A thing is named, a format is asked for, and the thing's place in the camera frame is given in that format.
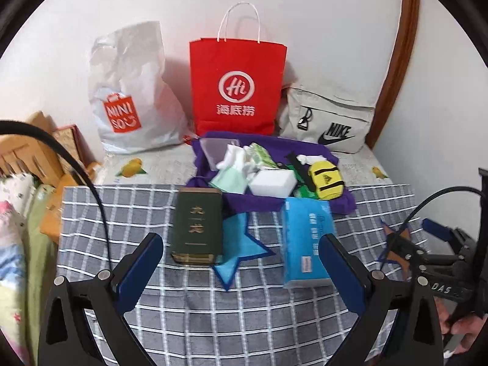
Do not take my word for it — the yellow black striped sock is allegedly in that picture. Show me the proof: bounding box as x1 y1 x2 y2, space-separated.
309 160 345 201

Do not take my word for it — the green wet wipes packet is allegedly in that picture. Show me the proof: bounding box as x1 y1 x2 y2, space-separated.
289 165 318 199

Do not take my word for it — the black strap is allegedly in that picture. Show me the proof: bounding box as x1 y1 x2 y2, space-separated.
275 152 318 193

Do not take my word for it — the white sponge block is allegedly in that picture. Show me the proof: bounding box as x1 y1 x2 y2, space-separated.
248 169 297 198

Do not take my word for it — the small green tissue pack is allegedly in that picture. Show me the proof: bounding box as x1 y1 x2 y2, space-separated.
248 143 279 169

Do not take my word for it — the white cloth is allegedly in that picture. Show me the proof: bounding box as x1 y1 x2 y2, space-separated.
217 144 258 178

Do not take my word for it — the pale green pouch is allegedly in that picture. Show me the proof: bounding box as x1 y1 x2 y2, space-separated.
209 168 248 194

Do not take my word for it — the person's right hand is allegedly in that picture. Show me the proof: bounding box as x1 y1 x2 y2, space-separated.
434 297 487 354

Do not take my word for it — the blue tissue pack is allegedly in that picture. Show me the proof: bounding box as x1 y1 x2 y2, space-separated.
281 197 335 288

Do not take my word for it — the floral bedding pile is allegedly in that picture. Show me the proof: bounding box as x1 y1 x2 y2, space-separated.
1 174 57 365

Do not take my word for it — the grey checked blanket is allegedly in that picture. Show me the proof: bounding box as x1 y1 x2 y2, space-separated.
55 182 432 366

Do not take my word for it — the purple towel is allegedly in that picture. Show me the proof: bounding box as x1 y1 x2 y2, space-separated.
186 131 339 217

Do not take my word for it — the beige Nike bag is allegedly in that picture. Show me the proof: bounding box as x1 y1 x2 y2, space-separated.
277 83 375 154

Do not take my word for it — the dark green tin box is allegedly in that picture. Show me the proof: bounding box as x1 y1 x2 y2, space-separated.
170 188 223 265

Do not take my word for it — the white parrot print sheet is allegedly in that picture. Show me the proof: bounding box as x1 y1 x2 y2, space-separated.
94 144 393 186

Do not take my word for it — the brown decorated box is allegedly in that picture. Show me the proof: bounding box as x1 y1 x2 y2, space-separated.
53 125 93 169

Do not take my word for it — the white Miniso plastic bag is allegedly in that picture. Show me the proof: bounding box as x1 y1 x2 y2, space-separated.
88 21 189 155

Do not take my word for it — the red Haidilao paper bag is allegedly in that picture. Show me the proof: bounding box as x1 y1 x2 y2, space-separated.
189 2 287 136

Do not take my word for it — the black cable of right gripper rear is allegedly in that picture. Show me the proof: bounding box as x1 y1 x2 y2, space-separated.
393 185 488 245

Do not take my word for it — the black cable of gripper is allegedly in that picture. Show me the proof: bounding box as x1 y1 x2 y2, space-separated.
393 185 488 245
0 120 114 274

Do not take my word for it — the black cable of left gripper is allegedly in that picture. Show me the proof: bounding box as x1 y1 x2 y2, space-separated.
0 120 114 274

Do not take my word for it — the brown wooden door frame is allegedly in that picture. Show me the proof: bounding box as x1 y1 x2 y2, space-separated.
366 0 420 149

